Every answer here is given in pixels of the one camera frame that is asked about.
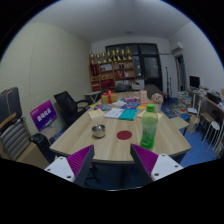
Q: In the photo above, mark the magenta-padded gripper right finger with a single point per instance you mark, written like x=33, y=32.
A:
x=146, y=158

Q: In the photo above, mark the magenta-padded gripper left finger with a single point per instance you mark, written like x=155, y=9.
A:
x=80, y=159

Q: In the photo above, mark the green tea drink bottle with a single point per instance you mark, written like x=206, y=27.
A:
x=149, y=130

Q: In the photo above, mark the flat round red coaster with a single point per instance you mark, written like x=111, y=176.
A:
x=124, y=135

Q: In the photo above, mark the small metal cup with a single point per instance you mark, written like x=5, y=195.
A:
x=98, y=131

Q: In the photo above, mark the black bag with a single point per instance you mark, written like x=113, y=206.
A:
x=43, y=145

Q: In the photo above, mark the large beige book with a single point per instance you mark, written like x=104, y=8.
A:
x=140, y=113

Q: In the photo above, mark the teal book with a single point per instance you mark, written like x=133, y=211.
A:
x=128, y=114

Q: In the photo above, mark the small beige notebook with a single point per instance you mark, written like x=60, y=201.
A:
x=96, y=114

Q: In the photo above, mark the orange book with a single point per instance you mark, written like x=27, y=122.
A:
x=141, y=106

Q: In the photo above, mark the blue book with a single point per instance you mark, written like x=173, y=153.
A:
x=103, y=107
x=130, y=106

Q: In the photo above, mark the white booklet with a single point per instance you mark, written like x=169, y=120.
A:
x=114, y=113

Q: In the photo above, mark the black office chair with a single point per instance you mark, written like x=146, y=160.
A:
x=66, y=105

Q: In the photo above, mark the brown paper bag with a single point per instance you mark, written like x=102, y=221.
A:
x=193, y=124

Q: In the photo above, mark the purple sign board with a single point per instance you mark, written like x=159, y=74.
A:
x=42, y=115

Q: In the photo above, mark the potted pink flowers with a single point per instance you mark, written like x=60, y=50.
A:
x=157, y=98

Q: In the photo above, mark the pink flat box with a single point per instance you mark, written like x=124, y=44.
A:
x=130, y=99

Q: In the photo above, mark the standing beige card box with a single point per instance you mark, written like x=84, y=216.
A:
x=143, y=96

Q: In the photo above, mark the yellow gift box, red ribbon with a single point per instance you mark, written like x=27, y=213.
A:
x=109, y=98

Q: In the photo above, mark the pile of books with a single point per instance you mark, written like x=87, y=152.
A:
x=184, y=101

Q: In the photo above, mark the striped cushioned wooden chair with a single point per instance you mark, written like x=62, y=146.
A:
x=13, y=136

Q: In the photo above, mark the white round stool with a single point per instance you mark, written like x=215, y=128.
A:
x=213, y=126

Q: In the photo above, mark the black tripod stand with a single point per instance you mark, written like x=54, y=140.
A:
x=166, y=81

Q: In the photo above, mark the wooden side desk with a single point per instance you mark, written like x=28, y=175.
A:
x=208, y=100

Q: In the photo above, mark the black computer monitor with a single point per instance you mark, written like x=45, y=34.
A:
x=194, y=81

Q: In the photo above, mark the wooden shelf unit with trophies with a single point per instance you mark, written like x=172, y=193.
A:
x=111, y=71

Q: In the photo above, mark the black framed glass door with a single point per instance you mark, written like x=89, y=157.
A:
x=148, y=65

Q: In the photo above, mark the white wall air conditioner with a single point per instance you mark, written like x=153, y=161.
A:
x=177, y=47

